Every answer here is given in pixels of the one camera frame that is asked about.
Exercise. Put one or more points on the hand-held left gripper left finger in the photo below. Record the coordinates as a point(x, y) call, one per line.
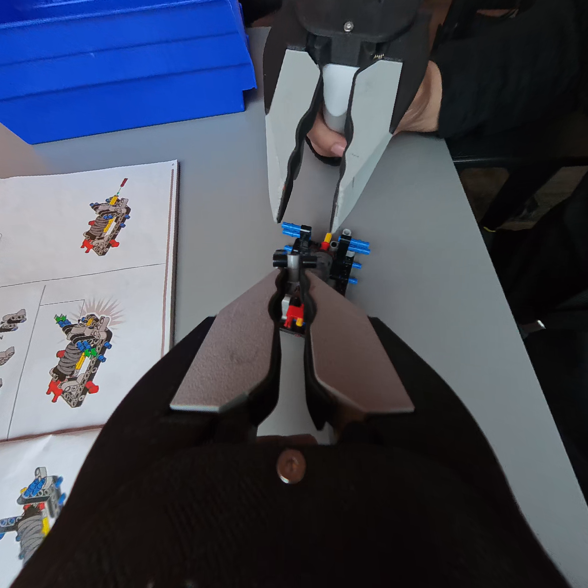
point(229, 363)

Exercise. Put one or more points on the person's right forearm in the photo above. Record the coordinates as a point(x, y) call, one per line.
point(505, 69)

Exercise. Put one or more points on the black chair armrest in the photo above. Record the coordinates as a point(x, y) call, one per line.
point(514, 165)

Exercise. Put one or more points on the lego chassis assembly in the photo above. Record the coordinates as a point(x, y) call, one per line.
point(340, 257)

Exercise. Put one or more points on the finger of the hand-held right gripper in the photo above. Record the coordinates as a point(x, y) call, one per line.
point(287, 115)
point(372, 115)

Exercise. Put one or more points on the blue plastic bin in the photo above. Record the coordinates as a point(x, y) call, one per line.
point(115, 69)

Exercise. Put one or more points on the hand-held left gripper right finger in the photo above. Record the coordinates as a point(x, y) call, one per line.
point(358, 367)

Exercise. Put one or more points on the person's right hand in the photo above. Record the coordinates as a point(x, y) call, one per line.
point(420, 105)

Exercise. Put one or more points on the lego instruction booklet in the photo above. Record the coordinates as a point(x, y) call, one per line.
point(92, 229)

